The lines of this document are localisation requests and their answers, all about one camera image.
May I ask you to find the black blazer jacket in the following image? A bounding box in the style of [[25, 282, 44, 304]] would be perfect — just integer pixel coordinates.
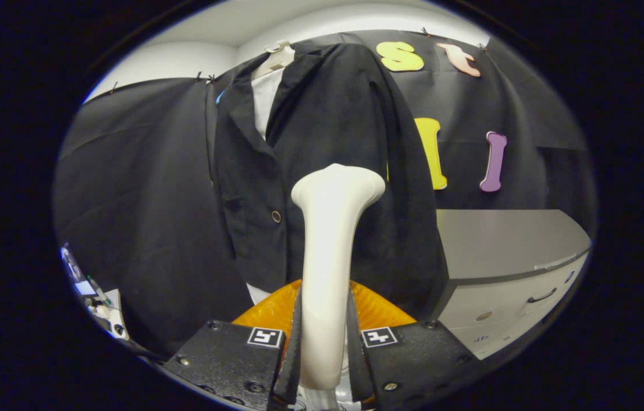
[[208, 41, 451, 320]]

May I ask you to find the grey cabinet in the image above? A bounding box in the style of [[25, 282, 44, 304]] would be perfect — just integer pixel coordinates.
[[430, 209, 592, 360]]

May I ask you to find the white clothes hanger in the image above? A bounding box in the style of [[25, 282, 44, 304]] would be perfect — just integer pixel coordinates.
[[252, 40, 295, 79]]

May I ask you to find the black backdrop cloth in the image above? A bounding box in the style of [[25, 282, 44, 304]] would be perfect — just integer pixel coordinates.
[[54, 30, 596, 357]]

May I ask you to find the white garment steamer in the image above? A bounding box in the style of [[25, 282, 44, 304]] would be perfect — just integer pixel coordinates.
[[291, 163, 386, 410]]

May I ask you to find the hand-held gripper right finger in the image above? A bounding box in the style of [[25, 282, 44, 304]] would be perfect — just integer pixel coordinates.
[[347, 280, 485, 410]]

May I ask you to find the white device with cables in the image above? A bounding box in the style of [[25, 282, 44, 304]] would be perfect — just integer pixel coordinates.
[[60, 243, 131, 341]]

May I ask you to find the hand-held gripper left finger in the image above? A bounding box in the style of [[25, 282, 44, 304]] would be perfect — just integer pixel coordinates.
[[165, 280, 301, 411]]

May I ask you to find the row of black cloth clips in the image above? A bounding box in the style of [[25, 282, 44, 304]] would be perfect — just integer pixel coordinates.
[[110, 26, 489, 92]]

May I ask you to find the white shirt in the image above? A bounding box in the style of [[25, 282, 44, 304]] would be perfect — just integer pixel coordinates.
[[246, 67, 287, 306]]

